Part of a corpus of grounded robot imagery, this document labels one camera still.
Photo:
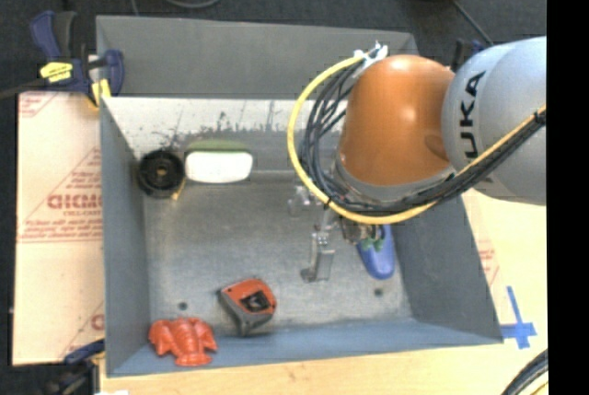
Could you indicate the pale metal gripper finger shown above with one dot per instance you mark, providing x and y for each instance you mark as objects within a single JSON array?
[
  {"x": 303, "y": 200},
  {"x": 322, "y": 259}
]

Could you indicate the blue rounded plastic object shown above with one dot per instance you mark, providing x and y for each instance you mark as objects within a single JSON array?
[{"x": 379, "y": 264}]

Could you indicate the grey metal bin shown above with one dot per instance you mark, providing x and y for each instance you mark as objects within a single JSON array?
[{"x": 239, "y": 236}]

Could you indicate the orange and grey tape measure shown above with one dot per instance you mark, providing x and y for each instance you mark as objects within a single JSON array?
[{"x": 248, "y": 303}]

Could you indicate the white and green sponge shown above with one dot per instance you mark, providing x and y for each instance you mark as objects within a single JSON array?
[{"x": 218, "y": 166}]

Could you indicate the red toy lobster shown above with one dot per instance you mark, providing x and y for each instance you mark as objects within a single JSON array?
[{"x": 184, "y": 340}]

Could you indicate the brown cardboard board, red print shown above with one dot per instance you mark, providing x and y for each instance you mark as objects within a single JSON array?
[{"x": 55, "y": 273}]

